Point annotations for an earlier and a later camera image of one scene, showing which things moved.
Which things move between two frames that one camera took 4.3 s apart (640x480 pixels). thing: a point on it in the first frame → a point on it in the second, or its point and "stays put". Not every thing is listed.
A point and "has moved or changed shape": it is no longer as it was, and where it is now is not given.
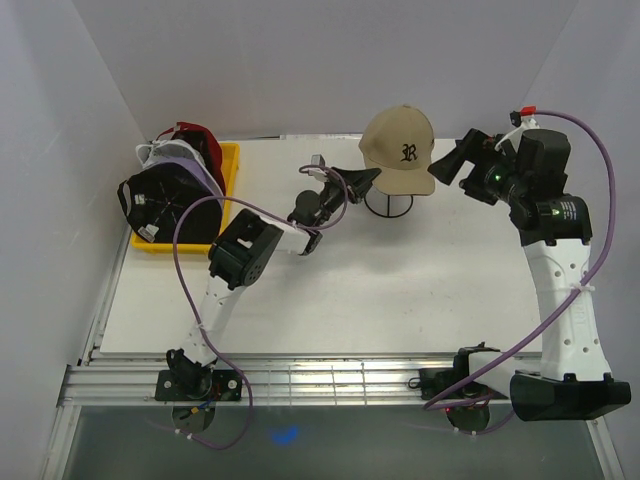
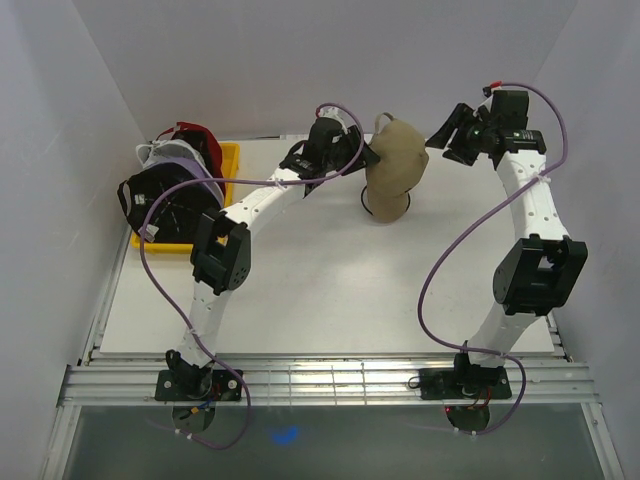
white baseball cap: x=158 y=149 stays put
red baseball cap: x=207 y=142 stays put
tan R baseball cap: x=399 y=142 has moved or changed shape
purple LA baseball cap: x=191 y=163 stays put
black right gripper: x=472 y=148 → x=459 y=118
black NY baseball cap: x=158 y=197 stays put
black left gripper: x=359 y=181 → x=345 y=139
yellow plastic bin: x=230 y=152 stays put
